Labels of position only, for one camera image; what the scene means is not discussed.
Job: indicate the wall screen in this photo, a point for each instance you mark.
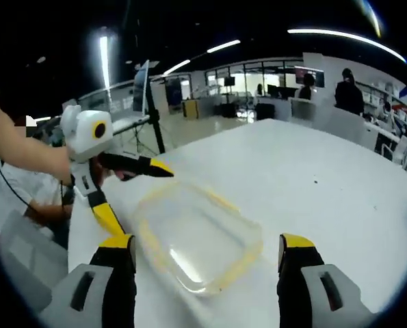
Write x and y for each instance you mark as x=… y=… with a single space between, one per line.
x=320 y=75

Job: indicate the ceiling light strip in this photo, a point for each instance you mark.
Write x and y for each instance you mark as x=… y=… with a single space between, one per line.
x=326 y=32
x=223 y=46
x=104 y=61
x=176 y=67

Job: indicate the yellow black cart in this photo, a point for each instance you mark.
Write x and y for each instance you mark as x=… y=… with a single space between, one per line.
x=190 y=108

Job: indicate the shelf with white boxes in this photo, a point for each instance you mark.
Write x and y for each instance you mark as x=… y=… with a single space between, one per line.
x=377 y=99

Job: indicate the white light panel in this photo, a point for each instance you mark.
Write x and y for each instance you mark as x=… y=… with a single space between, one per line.
x=140 y=85

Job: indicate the clear box with yellow buckles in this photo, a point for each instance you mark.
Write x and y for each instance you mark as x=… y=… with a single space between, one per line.
x=196 y=232

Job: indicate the black tripod stand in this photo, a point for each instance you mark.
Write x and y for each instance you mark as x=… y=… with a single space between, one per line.
x=157 y=126

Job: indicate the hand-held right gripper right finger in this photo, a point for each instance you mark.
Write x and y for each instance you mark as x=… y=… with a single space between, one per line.
x=295 y=273

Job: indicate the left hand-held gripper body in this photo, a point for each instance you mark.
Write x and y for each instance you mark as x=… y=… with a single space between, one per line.
x=83 y=140

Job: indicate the white office chair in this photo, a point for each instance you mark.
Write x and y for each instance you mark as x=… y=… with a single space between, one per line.
x=302 y=109

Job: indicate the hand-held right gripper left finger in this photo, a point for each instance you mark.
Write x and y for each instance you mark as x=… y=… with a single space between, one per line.
x=117 y=273

